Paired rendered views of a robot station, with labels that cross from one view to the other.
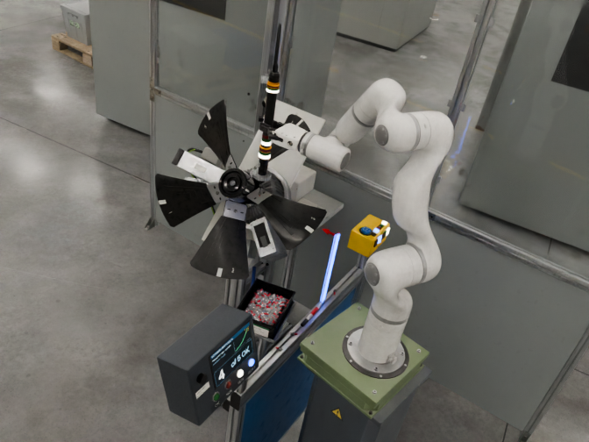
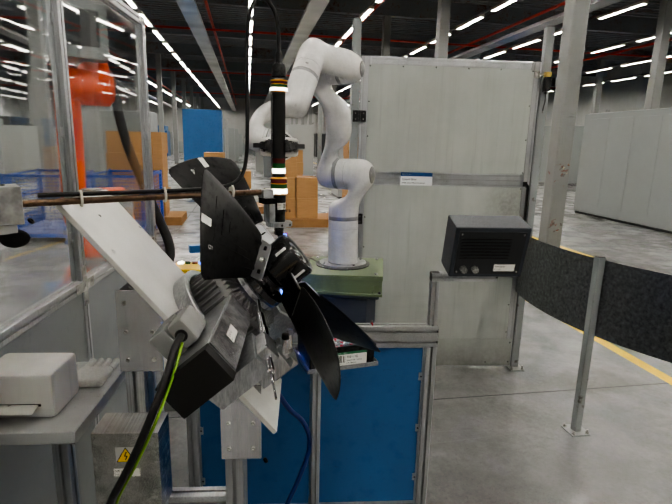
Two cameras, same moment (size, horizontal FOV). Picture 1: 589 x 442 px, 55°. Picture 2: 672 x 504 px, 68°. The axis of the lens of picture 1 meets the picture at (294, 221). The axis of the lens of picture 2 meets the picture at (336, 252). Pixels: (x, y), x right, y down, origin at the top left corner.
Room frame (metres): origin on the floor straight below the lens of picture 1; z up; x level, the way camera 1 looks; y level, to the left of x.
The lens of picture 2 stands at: (2.37, 1.33, 1.49)
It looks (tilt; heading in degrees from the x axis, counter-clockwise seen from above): 12 degrees down; 238
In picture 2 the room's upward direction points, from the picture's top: 1 degrees clockwise
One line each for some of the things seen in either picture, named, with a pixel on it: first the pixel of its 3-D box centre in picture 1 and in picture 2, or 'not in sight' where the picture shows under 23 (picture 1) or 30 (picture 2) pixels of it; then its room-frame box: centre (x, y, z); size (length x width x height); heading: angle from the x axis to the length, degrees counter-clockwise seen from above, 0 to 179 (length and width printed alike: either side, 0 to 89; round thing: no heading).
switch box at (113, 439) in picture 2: not in sight; (133, 463); (2.21, 0.19, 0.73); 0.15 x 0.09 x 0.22; 152
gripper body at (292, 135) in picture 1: (293, 137); (279, 146); (1.76, 0.05, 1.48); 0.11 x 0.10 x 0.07; 62
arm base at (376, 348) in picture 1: (382, 331); (343, 241); (1.29, -0.33, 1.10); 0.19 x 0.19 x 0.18
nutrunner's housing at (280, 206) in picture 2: (267, 126); (278, 146); (1.80, 0.15, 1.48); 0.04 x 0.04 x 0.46
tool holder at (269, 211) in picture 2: (263, 163); (275, 207); (1.81, 0.15, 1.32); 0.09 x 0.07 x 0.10; 7
